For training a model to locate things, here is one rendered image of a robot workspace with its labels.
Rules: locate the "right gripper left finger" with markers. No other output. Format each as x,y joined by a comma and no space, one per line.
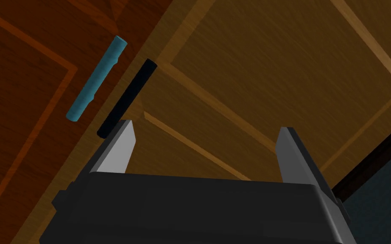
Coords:
120,151

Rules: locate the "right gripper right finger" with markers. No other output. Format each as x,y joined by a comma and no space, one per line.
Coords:
292,159

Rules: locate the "light brown cupboard door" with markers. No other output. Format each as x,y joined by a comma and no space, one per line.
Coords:
266,78

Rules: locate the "reddish brown cupboard door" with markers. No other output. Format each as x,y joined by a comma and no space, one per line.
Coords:
29,101

